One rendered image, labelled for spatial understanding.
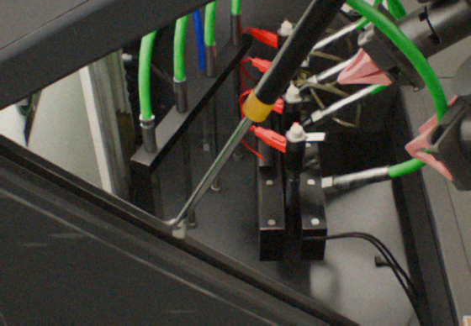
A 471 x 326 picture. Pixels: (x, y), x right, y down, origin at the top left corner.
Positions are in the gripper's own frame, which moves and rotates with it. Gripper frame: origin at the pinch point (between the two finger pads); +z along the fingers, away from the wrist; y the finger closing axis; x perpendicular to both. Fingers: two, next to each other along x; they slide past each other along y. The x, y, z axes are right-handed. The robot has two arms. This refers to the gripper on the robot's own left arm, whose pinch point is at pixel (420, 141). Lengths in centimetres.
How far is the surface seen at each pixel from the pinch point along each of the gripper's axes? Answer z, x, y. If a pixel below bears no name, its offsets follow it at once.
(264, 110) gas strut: -19.1, -22.0, 21.9
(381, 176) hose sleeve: 5.1, 1.6, 4.0
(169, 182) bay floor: 60, -2, 9
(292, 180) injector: 25.4, 1.7, 4.5
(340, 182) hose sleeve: 10.4, 0.5, 6.2
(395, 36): -7.3, -13.7, -0.3
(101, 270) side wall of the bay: -3.6, -18.2, 35.9
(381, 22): -7.1, -15.8, -0.1
